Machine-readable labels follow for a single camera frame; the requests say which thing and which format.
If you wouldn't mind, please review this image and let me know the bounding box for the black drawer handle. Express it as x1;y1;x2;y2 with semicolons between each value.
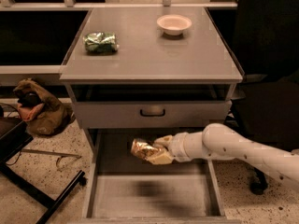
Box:
139;109;165;117

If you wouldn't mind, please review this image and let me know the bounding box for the open grey middle drawer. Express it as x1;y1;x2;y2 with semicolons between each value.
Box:
73;129;241;224

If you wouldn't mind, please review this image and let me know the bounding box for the white paper bowl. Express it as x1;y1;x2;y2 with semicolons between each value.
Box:
157;15;192;35

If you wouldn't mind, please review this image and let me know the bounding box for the grey top drawer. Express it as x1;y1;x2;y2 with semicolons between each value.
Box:
73;101;232;129

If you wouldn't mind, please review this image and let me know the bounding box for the crushed green soda can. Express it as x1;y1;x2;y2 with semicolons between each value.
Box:
83;32;119;54

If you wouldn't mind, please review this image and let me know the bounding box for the grey drawer cabinet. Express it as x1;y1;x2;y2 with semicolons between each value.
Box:
59;7;244;153

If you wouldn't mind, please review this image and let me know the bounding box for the crushed orange soda can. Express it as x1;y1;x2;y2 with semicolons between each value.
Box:
131;138;159;160

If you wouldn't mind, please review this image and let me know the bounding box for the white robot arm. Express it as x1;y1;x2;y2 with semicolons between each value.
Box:
147;123;299;191

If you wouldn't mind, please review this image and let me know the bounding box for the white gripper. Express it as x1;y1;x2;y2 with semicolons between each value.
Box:
147;133;189;165

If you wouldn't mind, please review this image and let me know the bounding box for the black chair left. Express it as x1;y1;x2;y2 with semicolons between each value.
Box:
0;122;89;224

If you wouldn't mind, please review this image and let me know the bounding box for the brown backpack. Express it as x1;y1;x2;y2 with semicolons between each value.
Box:
13;78;72;136

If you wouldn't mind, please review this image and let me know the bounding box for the black office chair right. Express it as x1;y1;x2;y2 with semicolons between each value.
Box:
208;0;299;196

